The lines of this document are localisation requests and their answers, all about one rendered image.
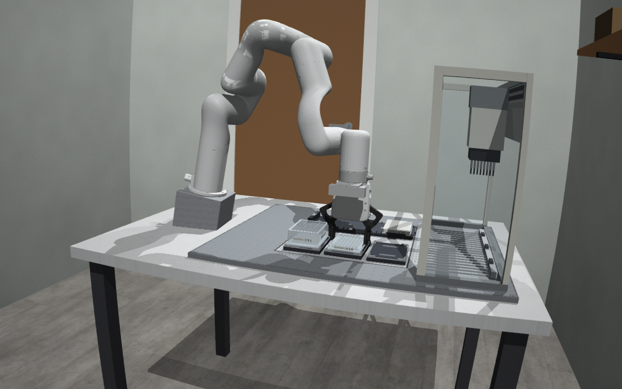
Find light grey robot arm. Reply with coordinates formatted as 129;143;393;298
184;19;373;198

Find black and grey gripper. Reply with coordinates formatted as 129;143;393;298
320;182;383;245

